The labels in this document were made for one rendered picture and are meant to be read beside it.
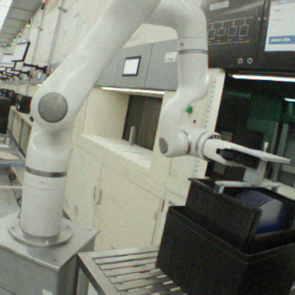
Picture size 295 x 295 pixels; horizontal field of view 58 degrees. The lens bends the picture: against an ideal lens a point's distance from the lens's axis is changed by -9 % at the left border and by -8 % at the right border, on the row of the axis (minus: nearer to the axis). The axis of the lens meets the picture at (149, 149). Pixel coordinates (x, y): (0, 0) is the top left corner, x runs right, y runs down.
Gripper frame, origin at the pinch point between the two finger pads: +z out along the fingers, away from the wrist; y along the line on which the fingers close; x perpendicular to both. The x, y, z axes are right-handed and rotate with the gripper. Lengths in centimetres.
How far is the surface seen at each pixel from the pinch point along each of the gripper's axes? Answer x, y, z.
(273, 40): 42, -29, -24
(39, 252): -34, 42, -23
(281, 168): -12, -117, -63
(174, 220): -18.1, 13.6, -9.1
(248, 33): 46, -29, -37
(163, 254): -28.5, 13.4, -10.4
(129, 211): -54, -28, -98
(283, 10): 54, -29, -22
